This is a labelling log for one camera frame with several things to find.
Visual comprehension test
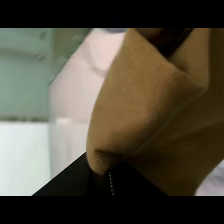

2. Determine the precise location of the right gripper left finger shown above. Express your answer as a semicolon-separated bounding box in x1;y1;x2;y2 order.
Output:
32;151;112;197

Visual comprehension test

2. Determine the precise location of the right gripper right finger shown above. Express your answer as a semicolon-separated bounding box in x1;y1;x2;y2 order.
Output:
111;161;168;197

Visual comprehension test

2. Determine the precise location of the brown shirt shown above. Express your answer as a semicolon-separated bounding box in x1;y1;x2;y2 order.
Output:
85;27;224;197

